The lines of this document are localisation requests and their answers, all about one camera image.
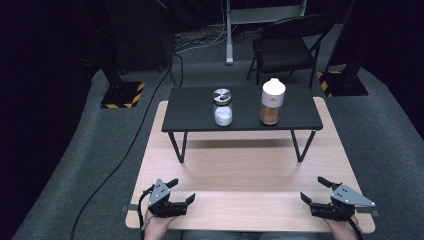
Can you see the black folding chair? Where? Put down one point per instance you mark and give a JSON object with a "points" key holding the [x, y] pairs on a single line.
{"points": [[283, 50]]}

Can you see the person's left hand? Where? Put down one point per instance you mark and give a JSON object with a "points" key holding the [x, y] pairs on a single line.
{"points": [[156, 226]]}

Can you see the person's right hand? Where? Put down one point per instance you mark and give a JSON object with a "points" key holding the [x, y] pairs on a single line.
{"points": [[343, 228]]}

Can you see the black stand with striped base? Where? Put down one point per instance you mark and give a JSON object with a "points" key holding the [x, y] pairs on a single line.
{"points": [[343, 83], [121, 95]]}

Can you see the glass shaker with silver lid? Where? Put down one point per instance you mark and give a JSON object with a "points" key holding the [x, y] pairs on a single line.
{"points": [[222, 108]]}

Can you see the grey metal bracket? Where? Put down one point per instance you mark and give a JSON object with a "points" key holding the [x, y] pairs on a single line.
{"points": [[368, 211], [130, 207]]}

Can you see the black shelf riser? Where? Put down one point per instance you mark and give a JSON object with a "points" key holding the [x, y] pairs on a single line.
{"points": [[190, 106]]}

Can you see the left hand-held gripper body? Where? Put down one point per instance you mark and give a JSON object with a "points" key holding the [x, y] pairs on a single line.
{"points": [[160, 196]]}

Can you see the spice jar with white cap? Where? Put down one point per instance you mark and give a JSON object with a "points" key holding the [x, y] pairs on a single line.
{"points": [[271, 103]]}

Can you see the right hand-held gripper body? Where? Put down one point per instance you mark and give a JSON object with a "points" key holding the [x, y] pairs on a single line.
{"points": [[348, 198]]}

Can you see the white metal desk frame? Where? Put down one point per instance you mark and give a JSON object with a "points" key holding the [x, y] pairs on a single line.
{"points": [[229, 33]]}

